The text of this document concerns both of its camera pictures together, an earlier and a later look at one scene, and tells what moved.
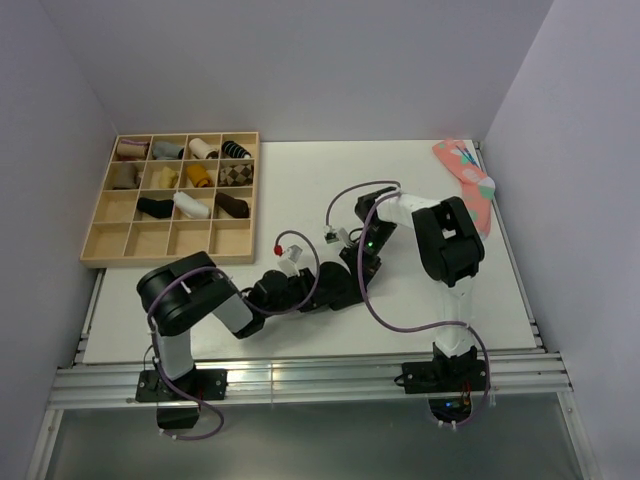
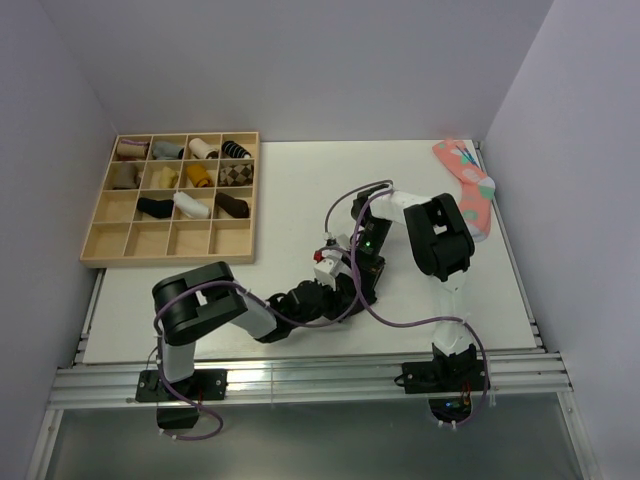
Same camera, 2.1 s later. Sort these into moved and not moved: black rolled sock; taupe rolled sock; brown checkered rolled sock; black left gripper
Moved: black left gripper
Not moved: black rolled sock; taupe rolled sock; brown checkered rolled sock
